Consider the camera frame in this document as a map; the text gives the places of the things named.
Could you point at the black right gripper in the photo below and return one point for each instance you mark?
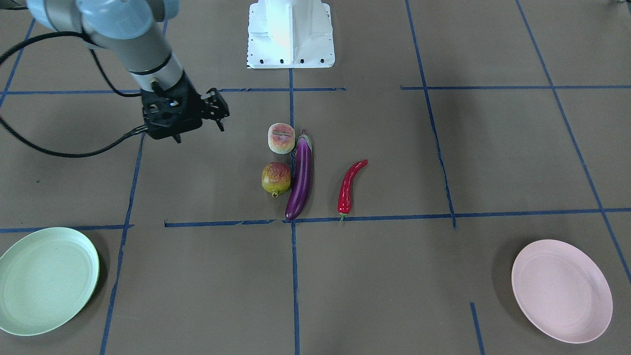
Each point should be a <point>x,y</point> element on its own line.
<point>191,95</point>

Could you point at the pink yellow peach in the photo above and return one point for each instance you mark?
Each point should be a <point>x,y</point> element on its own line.
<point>281,138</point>

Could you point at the purple eggplant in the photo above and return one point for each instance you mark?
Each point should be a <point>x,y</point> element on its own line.
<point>302,177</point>

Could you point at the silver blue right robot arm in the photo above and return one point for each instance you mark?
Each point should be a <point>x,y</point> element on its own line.
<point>129,28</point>

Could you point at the red yellow pomegranate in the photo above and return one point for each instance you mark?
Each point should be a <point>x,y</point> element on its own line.
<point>276,178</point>

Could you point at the red chili pepper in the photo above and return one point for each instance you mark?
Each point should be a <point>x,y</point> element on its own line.
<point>344,203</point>

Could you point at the green plate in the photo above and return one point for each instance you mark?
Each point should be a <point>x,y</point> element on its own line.
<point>46,279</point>

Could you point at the pink plate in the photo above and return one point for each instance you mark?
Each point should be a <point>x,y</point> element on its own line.
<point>561,291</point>

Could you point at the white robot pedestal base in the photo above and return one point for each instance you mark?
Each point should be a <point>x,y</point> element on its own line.
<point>290,34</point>

